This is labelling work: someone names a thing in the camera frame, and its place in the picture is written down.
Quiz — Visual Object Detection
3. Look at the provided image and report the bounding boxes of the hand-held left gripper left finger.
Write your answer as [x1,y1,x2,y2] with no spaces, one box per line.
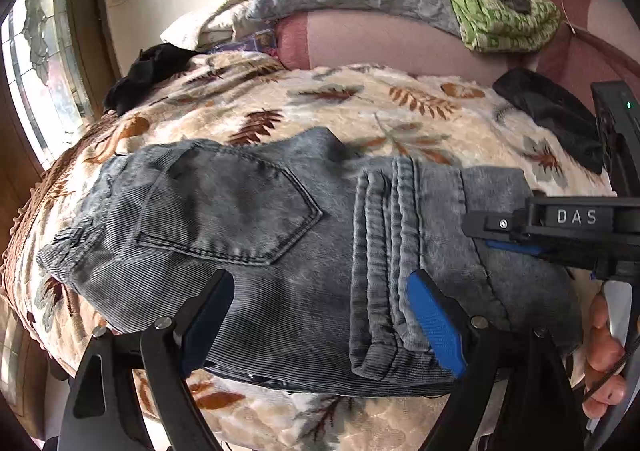
[57,270,236,451]

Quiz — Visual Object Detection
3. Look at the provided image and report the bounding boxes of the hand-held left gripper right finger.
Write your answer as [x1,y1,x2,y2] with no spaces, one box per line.
[406,270,586,451]

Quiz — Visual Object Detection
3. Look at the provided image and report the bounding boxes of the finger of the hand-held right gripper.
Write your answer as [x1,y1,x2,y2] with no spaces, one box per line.
[462,211,531,238]
[484,238,548,258]

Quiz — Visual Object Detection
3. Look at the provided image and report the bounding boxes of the grey corduroy pants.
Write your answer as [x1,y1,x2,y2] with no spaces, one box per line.
[37,127,583,394]

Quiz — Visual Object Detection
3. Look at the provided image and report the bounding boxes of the person's right hand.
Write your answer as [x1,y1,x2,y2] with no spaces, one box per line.
[582,293,628,419]

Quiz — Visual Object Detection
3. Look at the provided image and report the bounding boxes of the black garment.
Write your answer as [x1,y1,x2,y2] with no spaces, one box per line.
[492,68,606,175]
[104,43,198,116]

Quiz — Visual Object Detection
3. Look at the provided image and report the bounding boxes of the leaf print fleece blanket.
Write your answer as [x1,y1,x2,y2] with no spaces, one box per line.
[0,54,616,451]

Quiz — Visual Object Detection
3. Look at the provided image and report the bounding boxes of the green patterned cloth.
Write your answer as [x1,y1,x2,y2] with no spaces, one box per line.
[416,0,562,53]

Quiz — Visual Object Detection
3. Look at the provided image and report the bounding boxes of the pink quilted mattress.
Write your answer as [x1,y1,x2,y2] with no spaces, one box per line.
[272,0,640,132]

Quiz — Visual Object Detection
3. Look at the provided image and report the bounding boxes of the small purple box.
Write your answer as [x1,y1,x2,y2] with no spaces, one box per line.
[210,28,281,57]

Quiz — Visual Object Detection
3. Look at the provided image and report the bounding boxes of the cream folded bedding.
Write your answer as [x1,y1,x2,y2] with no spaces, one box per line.
[160,0,273,52]

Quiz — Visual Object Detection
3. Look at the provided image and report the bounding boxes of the stained glass window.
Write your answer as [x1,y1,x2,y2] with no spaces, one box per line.
[0,0,96,172]

